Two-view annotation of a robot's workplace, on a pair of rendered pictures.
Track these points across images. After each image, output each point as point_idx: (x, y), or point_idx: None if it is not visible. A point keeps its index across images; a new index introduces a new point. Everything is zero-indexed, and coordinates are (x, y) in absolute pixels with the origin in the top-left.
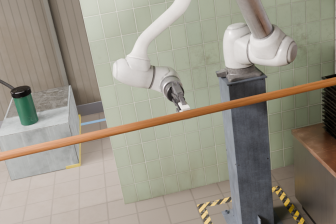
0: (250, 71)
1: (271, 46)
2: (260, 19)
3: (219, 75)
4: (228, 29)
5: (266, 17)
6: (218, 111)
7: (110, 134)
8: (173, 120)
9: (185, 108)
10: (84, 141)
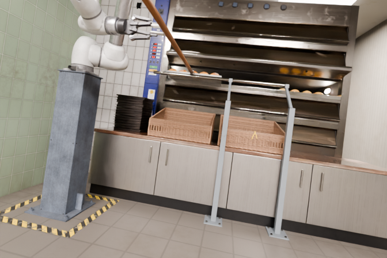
0: (93, 72)
1: (122, 52)
2: None
3: (71, 67)
4: (84, 37)
5: None
6: (173, 40)
7: None
8: (165, 26)
9: None
10: None
